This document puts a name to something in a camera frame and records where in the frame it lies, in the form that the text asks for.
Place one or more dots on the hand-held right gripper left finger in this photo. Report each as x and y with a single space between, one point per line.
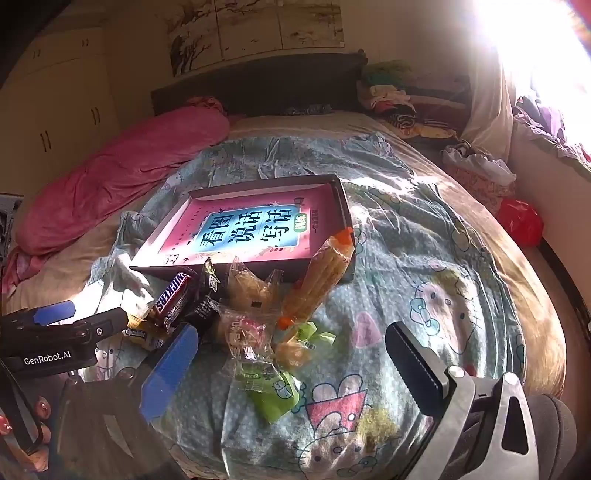
171 369

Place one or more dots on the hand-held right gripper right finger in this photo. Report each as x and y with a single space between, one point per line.
413 364

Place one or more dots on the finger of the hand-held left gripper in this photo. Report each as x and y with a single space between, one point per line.
51 311
104 323

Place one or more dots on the black green pea snack packet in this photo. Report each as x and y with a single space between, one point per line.
203 307

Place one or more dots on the brown chocolate bar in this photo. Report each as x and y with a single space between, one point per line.
171 295

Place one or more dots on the clear packet with red cake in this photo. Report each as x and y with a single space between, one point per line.
244 337

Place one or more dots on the green candy packet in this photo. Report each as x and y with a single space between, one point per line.
272 397
304 339

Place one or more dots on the clear floss pastry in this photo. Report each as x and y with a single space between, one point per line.
251 286

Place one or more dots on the dark cardboard box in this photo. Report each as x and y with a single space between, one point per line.
244 272

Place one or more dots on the orange bread packet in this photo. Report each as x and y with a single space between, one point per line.
318 277

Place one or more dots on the person's left hand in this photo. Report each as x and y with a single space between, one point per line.
39 434

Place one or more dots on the cartoon printed blanket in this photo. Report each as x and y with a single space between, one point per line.
392 277

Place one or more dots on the pink blanket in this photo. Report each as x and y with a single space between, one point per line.
120 175

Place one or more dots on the red bag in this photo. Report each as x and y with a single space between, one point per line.
519 221

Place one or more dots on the cream wardrobe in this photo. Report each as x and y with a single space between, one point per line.
60 106

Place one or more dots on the white plastic bag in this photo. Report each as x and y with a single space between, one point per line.
480 161

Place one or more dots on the pile of clothes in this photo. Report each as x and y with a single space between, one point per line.
406 97

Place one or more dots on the beige curtain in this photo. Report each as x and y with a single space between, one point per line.
489 106

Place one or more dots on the purple ruffled cloth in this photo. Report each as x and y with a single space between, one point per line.
549 124

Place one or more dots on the dark patterned cloth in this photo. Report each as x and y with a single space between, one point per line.
307 110

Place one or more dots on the dark headboard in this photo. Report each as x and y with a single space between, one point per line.
268 87

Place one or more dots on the wall painting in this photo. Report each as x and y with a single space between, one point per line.
258 32

